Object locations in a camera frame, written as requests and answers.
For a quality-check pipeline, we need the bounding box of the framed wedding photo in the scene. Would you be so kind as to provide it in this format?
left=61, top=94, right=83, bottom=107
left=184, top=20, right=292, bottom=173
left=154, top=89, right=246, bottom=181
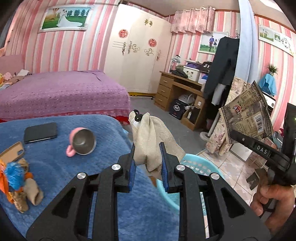
left=38, top=4, right=95, bottom=33

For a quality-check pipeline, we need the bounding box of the wooden desk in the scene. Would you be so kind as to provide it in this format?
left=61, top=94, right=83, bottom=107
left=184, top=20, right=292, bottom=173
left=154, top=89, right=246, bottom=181
left=154, top=72, right=206, bottom=131

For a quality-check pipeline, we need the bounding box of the orange snack wrapper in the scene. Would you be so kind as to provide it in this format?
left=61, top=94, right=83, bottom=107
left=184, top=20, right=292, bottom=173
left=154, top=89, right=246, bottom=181
left=0, top=159, right=34, bottom=204

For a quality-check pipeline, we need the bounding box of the framed couple photo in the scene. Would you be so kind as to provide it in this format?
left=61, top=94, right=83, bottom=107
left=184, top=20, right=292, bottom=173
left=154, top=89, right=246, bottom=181
left=198, top=32, right=228, bottom=55

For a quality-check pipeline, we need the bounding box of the black bag under desk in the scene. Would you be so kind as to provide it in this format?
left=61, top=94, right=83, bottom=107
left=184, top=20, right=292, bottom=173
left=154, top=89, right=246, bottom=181
left=169, top=99, right=188, bottom=120

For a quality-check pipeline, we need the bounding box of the person's right hand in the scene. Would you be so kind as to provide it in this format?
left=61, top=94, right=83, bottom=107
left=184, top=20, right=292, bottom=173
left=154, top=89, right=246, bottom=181
left=249, top=184, right=296, bottom=235

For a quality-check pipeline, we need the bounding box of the black hanging jacket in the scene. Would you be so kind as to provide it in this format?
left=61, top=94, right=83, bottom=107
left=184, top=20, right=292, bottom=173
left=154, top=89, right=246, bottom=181
left=203, top=37, right=239, bottom=120

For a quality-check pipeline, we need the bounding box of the light blue trash basket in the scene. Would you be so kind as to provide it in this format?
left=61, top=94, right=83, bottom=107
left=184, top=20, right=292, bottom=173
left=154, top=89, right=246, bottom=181
left=157, top=152, right=223, bottom=214

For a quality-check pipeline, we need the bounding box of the blue quilted blanket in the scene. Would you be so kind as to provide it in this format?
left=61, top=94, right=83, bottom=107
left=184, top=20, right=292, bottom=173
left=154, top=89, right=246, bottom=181
left=1, top=114, right=179, bottom=240

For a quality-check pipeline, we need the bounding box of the tan phone case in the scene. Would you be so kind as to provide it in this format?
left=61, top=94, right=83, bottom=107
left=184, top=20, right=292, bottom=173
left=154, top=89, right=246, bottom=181
left=0, top=142, right=25, bottom=164

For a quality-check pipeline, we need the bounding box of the blue plastic bag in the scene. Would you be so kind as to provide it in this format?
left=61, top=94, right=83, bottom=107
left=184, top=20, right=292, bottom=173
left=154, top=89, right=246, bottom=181
left=4, top=162, right=25, bottom=191

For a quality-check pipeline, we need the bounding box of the beige cloth pouch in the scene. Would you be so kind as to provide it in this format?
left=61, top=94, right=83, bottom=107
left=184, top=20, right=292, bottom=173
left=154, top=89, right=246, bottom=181
left=129, top=111, right=185, bottom=180

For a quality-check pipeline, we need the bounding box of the floral curtain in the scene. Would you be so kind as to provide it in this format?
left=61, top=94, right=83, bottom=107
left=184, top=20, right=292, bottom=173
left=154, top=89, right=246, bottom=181
left=206, top=77, right=249, bottom=156

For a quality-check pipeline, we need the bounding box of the black white cabinet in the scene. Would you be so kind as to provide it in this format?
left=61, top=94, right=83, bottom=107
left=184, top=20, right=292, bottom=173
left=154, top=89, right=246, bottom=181
left=262, top=92, right=276, bottom=116

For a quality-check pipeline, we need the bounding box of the pink steel mug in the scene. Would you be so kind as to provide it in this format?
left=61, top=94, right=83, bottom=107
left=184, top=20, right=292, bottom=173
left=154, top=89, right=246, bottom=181
left=66, top=128, right=96, bottom=157

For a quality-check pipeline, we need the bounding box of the blue cloth covered item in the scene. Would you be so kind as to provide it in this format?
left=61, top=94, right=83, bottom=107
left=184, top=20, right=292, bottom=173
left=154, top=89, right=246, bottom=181
left=258, top=74, right=276, bottom=96

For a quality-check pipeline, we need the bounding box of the black white snack bag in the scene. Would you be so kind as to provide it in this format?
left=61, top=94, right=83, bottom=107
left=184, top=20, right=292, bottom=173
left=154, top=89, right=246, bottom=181
left=219, top=82, right=273, bottom=144

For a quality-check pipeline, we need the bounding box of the black phone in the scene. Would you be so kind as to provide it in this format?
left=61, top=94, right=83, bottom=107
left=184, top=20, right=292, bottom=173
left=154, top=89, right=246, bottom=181
left=23, top=123, right=57, bottom=144

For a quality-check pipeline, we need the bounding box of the pink window valance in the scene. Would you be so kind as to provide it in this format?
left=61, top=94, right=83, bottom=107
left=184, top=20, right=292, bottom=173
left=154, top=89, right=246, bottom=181
left=171, top=6, right=216, bottom=34

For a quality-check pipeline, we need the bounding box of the brown paper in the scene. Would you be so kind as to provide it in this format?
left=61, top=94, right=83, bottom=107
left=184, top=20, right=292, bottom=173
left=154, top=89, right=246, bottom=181
left=11, top=158, right=44, bottom=214

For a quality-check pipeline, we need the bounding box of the bed with purple cover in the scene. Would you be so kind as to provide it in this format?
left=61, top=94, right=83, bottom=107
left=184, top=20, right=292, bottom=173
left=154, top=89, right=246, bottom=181
left=1, top=70, right=130, bottom=125

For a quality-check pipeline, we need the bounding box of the white storage box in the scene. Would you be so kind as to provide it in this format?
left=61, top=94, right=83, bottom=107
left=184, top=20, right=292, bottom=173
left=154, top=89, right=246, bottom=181
left=183, top=66, right=200, bottom=82

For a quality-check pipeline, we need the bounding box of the white wardrobe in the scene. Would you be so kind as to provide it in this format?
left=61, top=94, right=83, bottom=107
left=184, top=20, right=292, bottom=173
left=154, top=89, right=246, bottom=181
left=104, top=4, right=172, bottom=94

